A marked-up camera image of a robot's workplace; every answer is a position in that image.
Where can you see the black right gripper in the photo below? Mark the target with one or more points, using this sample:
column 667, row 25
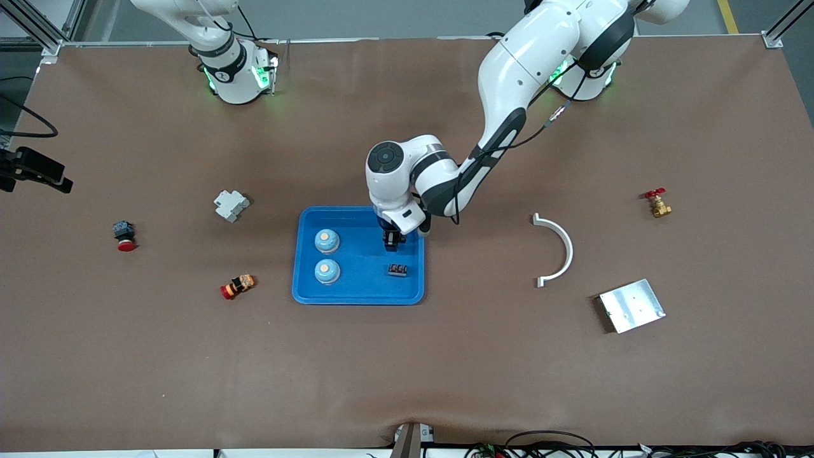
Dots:
column 6, row 162

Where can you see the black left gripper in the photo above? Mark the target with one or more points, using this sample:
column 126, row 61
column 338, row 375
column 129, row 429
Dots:
column 389, row 230

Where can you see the blue bell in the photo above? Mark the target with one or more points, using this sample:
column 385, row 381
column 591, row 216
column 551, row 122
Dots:
column 327, row 241
column 327, row 271

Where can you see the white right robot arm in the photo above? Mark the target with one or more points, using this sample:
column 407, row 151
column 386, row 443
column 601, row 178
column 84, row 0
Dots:
column 232, row 79

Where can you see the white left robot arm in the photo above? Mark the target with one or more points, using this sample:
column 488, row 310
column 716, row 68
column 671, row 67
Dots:
column 509, row 70

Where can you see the blue plastic tray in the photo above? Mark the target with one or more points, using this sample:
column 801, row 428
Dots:
column 359, row 289

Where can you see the red pushbutton black body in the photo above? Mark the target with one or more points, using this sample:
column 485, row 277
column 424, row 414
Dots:
column 124, row 232

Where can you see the brown table cover mat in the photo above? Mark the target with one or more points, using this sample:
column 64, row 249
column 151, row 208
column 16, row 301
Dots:
column 407, row 369

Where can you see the red yellow emergency button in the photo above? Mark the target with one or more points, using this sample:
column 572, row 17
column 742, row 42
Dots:
column 238, row 285

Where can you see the silver metal plate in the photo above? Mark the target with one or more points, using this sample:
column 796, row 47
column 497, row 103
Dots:
column 633, row 305

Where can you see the aluminium frame post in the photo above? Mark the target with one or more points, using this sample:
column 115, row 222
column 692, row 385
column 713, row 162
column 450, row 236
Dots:
column 779, row 32
column 44, row 37

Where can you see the grey plastic rail clip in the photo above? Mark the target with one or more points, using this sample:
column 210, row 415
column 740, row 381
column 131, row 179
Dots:
column 230, row 205

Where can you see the white curved pipe bracket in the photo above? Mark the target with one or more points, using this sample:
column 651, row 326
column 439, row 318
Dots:
column 568, row 245

